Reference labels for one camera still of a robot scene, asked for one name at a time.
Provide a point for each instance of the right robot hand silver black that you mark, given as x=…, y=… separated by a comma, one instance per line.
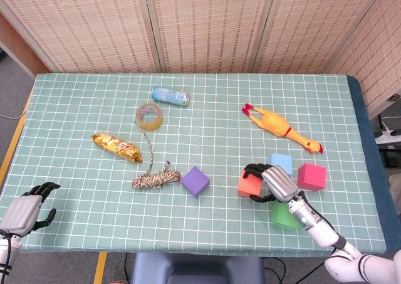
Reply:
x=280, y=183

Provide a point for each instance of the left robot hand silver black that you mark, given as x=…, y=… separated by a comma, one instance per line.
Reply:
x=20, y=215

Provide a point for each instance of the light blue foam cube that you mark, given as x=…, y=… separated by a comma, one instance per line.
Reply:
x=283, y=162

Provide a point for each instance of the orange foam cube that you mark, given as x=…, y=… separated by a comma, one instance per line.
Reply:
x=250, y=186

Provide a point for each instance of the pink foam cube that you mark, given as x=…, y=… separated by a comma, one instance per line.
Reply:
x=311, y=177

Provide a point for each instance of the green foam cube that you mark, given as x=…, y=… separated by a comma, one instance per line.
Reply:
x=282, y=218

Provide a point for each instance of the purple foam cube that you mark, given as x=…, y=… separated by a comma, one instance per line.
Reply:
x=195, y=181

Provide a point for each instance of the right robot arm silver white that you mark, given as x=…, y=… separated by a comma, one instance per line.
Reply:
x=319, y=230

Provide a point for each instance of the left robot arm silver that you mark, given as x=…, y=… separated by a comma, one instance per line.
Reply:
x=3, y=252

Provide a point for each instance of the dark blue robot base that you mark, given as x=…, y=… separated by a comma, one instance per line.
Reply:
x=194, y=270

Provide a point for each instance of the yellow rubber chicken toy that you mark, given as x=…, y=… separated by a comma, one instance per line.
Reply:
x=275, y=122

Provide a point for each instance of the green checked tablecloth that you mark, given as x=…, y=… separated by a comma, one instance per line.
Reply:
x=94, y=218

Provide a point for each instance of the dark blue table padding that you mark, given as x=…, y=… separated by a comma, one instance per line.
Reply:
x=366, y=133

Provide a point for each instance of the golden biscuit packet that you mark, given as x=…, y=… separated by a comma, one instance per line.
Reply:
x=117, y=146

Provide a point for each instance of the white power strip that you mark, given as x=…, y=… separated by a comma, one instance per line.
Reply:
x=390, y=136

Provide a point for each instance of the clear packing tape roll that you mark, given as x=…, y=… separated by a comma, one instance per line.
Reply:
x=153, y=124

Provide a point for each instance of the light blue drink can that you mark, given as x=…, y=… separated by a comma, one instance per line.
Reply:
x=169, y=96

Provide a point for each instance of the woven bamboo screen panel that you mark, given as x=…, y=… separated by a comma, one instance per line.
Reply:
x=84, y=27
x=210, y=27
x=376, y=55
x=313, y=27

